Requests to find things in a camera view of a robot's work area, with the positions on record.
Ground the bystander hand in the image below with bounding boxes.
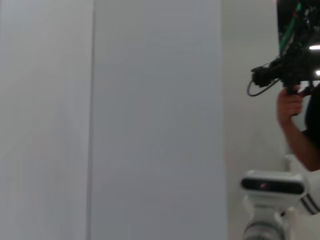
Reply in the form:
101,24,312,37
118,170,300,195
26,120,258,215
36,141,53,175
276,85,304,124

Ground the black handheld film camera rig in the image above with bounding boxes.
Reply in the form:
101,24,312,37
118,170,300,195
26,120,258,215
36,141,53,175
250,3,315,116

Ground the bystander bare forearm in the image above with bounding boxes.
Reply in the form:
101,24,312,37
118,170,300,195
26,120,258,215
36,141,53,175
277,114,320,173

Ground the bystander black shirt torso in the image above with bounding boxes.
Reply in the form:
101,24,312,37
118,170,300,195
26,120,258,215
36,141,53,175
301,83,320,143

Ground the black glossy panel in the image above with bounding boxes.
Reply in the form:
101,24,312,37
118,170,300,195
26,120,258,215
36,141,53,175
275,0,320,83

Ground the film camera black cable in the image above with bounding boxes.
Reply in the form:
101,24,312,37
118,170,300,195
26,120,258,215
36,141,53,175
246,77,282,98

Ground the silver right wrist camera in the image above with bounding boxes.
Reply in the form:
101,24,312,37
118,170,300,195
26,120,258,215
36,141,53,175
240,169,305,197

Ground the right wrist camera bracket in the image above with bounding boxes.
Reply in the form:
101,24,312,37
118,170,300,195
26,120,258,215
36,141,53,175
242,193,302,240

